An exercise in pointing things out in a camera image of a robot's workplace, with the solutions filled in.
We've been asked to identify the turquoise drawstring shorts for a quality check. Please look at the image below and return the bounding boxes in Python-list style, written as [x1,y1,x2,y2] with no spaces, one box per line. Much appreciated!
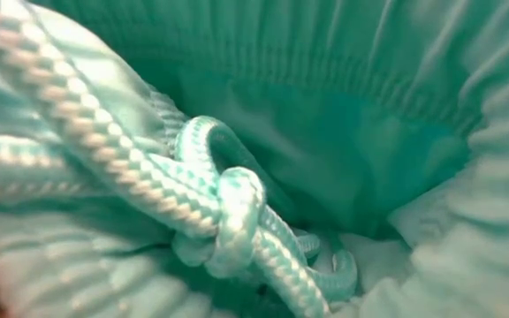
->
[0,0,509,318]

